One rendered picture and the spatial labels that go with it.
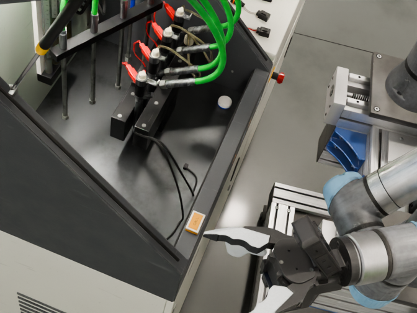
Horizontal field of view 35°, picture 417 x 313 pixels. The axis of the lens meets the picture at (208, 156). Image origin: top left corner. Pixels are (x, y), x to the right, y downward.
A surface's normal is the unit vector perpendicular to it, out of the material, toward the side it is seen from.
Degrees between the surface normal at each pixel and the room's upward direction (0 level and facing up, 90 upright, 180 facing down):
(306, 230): 34
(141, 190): 0
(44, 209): 90
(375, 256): 23
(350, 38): 0
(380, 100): 0
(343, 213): 54
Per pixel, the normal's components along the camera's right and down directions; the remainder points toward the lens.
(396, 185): -0.43, 0.08
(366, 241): 0.09, -0.74
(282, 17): 0.16, -0.56
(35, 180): -0.34, 0.74
